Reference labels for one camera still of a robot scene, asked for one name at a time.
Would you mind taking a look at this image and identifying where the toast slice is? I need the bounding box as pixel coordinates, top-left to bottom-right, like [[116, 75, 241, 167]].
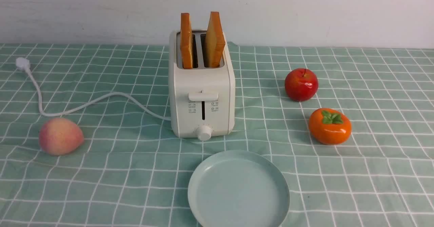
[[180, 13, 193, 69], [205, 12, 226, 68]]

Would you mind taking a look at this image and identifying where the white two-slot toaster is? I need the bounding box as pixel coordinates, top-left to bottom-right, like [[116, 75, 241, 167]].
[[168, 30, 236, 141]]

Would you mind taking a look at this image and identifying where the light green round plate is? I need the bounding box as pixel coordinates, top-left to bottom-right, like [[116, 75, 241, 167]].
[[188, 150, 290, 227]]

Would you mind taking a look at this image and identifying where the red apple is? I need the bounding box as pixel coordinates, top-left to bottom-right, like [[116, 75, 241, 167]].
[[284, 68, 319, 102]]

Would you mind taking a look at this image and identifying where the green checkered tablecloth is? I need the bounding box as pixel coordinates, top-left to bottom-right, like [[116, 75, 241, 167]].
[[0, 43, 434, 227]]

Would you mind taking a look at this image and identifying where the orange persimmon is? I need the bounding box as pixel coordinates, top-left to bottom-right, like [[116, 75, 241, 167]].
[[308, 108, 352, 145]]

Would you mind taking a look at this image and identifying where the pink peach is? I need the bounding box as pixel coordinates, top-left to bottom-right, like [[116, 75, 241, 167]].
[[39, 118, 85, 156]]

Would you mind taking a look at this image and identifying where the white power cable with plug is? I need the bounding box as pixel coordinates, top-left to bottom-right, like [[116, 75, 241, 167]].
[[15, 57, 172, 122]]

